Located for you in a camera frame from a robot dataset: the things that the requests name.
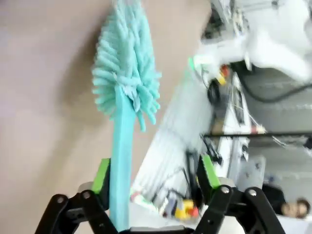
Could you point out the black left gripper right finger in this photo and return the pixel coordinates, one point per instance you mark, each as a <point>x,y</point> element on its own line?
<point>209,175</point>

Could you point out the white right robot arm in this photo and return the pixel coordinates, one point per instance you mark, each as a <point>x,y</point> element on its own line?
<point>268,36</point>

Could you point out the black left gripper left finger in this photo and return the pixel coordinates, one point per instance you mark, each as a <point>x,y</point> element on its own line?
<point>97,180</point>

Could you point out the yellow red emergency stop button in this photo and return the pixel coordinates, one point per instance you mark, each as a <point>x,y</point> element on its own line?
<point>186,210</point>
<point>221,76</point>

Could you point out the teal microfiber duster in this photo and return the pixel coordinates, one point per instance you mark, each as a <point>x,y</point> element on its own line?
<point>122,146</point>

